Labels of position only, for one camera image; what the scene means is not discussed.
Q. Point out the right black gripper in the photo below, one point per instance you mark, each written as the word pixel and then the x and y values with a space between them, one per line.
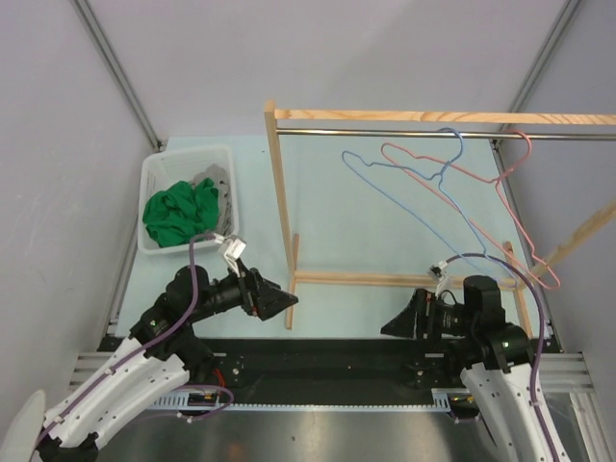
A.
pixel 421 309

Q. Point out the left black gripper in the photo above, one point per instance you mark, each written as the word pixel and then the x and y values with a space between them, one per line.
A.
pixel 261 296

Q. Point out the green t shirt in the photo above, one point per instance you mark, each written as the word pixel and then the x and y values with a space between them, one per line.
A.
pixel 173 216

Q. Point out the blue wire hanger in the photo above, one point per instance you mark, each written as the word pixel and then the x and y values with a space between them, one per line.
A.
pixel 433 184

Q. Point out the grey t shirt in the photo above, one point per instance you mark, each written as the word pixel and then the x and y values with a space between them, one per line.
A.
pixel 221 181

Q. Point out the pink wire hanger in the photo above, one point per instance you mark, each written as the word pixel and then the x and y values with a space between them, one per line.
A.
pixel 498 183

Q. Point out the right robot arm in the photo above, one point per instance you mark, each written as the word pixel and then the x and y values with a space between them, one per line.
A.
pixel 493 359

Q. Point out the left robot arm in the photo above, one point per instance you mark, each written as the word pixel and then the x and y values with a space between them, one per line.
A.
pixel 160 354

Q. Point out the wooden clothes rack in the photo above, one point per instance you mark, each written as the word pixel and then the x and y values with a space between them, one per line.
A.
pixel 291 243

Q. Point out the white plastic basket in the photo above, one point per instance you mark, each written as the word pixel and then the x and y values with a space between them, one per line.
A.
pixel 161 171

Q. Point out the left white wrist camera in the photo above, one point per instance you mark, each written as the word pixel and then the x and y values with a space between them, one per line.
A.
pixel 231 249

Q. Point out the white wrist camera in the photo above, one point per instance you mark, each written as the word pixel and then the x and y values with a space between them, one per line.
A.
pixel 231 249
pixel 439 275

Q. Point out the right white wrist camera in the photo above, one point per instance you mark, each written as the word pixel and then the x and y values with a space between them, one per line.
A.
pixel 439 275

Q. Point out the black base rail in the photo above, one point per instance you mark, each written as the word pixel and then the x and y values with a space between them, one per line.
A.
pixel 329 372

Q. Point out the white cable duct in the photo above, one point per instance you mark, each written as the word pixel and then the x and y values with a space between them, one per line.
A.
pixel 177 401

